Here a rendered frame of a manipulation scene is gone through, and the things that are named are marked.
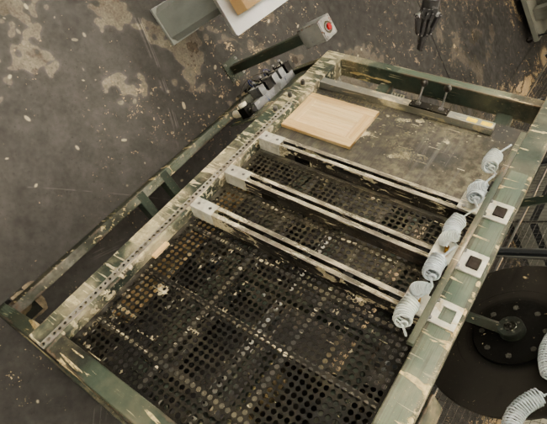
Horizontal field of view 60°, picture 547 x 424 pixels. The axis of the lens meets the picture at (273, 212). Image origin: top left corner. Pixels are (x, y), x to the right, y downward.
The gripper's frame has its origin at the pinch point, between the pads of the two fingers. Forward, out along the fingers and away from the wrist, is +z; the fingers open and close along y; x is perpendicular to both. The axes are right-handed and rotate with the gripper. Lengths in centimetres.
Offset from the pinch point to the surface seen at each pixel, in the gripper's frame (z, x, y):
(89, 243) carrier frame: 96, -9, -170
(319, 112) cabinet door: 41, 13, -42
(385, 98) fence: 33.5, 8.7, -7.7
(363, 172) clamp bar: 40, -41, -36
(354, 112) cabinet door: 38.6, 6.5, -24.8
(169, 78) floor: 56, 93, -120
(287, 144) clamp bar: 42, -11, -64
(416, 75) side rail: 28.3, 21.7, 13.5
